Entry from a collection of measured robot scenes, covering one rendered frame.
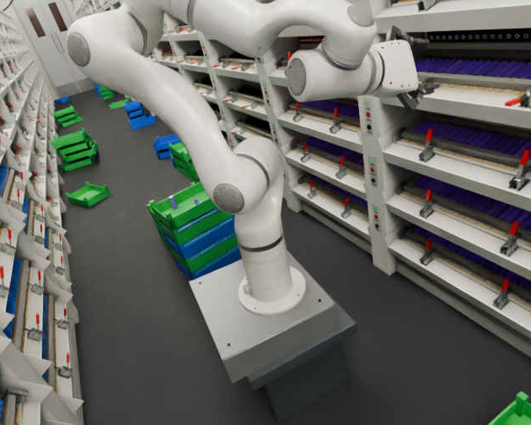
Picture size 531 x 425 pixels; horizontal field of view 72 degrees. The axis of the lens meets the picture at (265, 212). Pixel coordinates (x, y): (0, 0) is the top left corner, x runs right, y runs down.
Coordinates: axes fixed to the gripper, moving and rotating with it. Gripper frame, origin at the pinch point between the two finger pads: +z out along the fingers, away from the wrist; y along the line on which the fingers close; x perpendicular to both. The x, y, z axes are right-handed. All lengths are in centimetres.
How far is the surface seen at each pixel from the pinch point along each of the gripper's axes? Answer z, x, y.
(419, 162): 21.9, -26.8, 18.3
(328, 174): 26, -79, 13
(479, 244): 26, -17, 45
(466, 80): 21.4, -6.6, 1.8
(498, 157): 27.4, -7.1, 22.1
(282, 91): 25, -97, -31
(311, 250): 20, -98, 46
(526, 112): 17.6, 6.9, 14.1
